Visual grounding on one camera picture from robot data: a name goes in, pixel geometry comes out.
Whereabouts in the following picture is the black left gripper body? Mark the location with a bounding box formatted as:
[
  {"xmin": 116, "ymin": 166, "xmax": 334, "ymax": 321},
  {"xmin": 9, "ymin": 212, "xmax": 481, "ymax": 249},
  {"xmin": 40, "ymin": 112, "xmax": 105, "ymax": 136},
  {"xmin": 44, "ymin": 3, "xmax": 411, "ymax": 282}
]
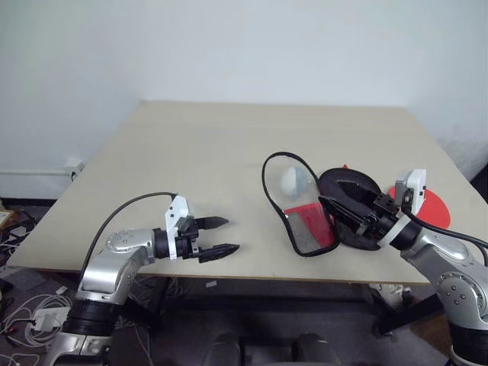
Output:
[{"xmin": 174, "ymin": 214, "xmax": 202, "ymax": 261}]

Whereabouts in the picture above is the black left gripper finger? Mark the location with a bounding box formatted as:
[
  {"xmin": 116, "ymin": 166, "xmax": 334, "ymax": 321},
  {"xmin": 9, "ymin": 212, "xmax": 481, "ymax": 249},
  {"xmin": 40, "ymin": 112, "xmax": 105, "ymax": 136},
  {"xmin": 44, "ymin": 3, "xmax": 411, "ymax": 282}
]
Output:
[
  {"xmin": 195, "ymin": 215, "xmax": 230, "ymax": 231},
  {"xmin": 197, "ymin": 243, "xmax": 241, "ymax": 265}
]

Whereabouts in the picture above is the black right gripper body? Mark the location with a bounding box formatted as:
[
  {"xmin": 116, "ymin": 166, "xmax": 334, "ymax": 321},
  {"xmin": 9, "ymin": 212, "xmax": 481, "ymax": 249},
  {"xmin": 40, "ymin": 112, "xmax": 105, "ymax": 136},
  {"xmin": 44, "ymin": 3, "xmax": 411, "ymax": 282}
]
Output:
[{"xmin": 357, "ymin": 192, "xmax": 402, "ymax": 240}]

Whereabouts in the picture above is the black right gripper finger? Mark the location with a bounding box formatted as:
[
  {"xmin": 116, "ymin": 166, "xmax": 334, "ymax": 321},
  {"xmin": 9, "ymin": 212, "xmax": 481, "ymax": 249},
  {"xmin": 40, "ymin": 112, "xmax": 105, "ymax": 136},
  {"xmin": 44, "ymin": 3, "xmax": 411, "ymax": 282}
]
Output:
[
  {"xmin": 336, "ymin": 181, "xmax": 379, "ymax": 206},
  {"xmin": 317, "ymin": 195, "xmax": 374, "ymax": 233}
]

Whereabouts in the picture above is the clear black-trimmed pouch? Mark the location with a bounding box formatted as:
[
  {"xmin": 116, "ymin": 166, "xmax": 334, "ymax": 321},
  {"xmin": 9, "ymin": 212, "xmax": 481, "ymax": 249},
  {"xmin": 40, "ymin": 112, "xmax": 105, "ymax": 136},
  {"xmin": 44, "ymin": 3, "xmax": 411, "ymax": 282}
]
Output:
[{"xmin": 261, "ymin": 151, "xmax": 384, "ymax": 258}]

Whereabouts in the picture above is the red disc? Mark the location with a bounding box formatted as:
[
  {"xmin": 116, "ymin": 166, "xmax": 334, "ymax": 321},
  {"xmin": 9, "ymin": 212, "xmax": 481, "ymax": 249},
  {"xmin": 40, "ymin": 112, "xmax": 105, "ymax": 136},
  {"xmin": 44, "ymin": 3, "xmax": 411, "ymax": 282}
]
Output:
[{"xmin": 384, "ymin": 185, "xmax": 452, "ymax": 230}]

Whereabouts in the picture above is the light blue plush ball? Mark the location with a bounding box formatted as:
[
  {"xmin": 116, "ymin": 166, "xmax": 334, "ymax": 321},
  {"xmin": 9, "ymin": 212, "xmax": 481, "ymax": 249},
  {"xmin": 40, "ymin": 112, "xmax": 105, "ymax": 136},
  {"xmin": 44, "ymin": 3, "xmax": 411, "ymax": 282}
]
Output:
[{"xmin": 281, "ymin": 166, "xmax": 312, "ymax": 201}]

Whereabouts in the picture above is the red rectangular card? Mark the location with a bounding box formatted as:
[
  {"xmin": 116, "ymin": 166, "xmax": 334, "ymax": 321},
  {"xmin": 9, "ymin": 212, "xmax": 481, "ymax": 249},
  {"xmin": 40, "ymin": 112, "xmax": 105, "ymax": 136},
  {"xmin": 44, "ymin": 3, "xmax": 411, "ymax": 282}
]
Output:
[{"xmin": 283, "ymin": 202, "xmax": 338, "ymax": 249}]

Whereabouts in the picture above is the white power adapter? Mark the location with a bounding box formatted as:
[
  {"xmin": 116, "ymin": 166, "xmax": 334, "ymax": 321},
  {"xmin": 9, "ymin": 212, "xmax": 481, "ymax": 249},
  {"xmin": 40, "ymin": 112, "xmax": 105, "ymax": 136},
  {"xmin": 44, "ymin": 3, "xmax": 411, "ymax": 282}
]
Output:
[{"xmin": 31, "ymin": 307, "xmax": 65, "ymax": 333}]

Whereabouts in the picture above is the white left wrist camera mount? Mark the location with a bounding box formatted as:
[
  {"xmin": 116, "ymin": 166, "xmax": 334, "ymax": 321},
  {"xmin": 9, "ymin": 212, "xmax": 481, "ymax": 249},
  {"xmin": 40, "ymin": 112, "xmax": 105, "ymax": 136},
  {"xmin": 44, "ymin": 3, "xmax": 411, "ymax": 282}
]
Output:
[{"xmin": 162, "ymin": 194, "xmax": 191, "ymax": 262}]

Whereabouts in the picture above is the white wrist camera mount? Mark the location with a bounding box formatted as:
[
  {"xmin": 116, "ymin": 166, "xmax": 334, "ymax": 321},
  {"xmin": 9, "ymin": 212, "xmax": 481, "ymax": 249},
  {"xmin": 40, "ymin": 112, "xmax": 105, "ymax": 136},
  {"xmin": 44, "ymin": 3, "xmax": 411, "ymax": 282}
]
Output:
[
  {"xmin": 378, "ymin": 167, "xmax": 428, "ymax": 246},
  {"xmin": 162, "ymin": 194, "xmax": 191, "ymax": 262}
]

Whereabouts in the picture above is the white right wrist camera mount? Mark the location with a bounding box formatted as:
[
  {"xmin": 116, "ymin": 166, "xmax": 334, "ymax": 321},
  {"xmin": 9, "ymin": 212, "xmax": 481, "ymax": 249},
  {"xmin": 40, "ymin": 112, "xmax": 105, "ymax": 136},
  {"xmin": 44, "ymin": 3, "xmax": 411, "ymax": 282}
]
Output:
[{"xmin": 378, "ymin": 167, "xmax": 428, "ymax": 246}]

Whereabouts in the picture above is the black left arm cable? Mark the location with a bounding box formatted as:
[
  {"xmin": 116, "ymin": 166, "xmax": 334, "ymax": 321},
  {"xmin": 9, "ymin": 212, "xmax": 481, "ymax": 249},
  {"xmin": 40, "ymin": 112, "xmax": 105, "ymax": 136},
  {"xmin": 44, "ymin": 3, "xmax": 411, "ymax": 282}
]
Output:
[{"xmin": 79, "ymin": 191, "xmax": 180, "ymax": 284}]

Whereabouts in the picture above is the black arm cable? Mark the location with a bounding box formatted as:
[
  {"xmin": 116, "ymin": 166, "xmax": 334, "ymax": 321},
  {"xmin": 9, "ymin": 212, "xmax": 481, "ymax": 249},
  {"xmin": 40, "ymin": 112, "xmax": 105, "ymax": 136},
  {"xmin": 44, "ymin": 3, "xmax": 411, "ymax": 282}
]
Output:
[
  {"xmin": 400, "ymin": 207, "xmax": 488, "ymax": 268},
  {"xmin": 79, "ymin": 191, "xmax": 180, "ymax": 284}
]

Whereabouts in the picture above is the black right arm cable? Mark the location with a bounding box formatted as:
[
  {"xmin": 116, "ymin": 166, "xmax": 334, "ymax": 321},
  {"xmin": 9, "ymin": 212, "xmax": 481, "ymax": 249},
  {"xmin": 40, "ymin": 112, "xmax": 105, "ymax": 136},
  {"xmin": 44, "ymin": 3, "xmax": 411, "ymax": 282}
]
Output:
[{"xmin": 400, "ymin": 207, "xmax": 488, "ymax": 268}]

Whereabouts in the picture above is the black table frame bar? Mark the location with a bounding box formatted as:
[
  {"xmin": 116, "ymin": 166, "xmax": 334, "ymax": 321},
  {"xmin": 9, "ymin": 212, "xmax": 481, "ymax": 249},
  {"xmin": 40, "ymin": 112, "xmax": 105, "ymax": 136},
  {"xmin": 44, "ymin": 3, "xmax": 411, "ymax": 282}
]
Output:
[{"xmin": 372, "ymin": 294, "xmax": 446, "ymax": 339}]

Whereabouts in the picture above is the white wall socket box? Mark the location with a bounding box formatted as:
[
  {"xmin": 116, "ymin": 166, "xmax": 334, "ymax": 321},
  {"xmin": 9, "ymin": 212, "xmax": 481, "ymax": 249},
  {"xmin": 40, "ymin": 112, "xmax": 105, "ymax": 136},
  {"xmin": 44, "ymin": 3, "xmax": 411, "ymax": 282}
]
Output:
[{"xmin": 62, "ymin": 157, "xmax": 86, "ymax": 180}]

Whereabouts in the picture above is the white wall cable duct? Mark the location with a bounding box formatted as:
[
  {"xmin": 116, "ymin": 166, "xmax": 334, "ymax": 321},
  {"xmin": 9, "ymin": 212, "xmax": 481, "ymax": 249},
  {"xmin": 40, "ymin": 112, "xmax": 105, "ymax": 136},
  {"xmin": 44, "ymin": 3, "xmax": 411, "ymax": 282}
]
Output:
[{"xmin": 0, "ymin": 169, "xmax": 72, "ymax": 177}]

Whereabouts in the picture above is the white floor cable bundle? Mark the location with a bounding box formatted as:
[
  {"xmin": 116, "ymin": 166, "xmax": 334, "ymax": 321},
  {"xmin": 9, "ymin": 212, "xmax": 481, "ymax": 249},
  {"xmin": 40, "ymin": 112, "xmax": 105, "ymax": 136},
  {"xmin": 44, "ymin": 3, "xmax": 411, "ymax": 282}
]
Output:
[{"xmin": 0, "ymin": 287, "xmax": 77, "ymax": 366}]

